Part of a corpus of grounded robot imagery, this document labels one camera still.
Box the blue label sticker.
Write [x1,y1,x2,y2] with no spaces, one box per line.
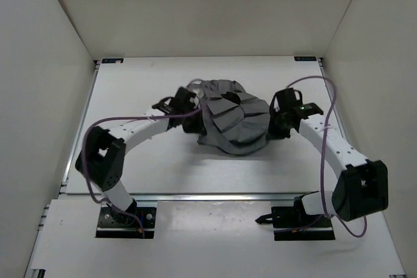
[101,58,124,64]
[294,56,317,62]

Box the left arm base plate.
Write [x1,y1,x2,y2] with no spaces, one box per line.
[95,205,157,240]

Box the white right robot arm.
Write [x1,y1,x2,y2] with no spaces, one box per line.
[268,88,388,227]

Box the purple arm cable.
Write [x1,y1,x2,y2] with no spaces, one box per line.
[81,78,209,240]
[286,76,368,238]

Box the blue label sticker left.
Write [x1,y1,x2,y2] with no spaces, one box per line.
[101,58,124,64]

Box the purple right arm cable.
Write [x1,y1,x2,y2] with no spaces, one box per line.
[286,76,368,238]

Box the aluminium table front rail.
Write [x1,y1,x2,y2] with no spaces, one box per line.
[132,193,302,202]

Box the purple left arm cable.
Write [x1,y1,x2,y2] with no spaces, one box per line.
[81,78,209,240]

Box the blue label sticker right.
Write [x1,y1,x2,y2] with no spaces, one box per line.
[294,56,317,62]

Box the grey pleated skirt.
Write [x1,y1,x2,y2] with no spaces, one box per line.
[187,79,270,156]

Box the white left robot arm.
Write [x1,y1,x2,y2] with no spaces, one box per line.
[75,87,203,225]

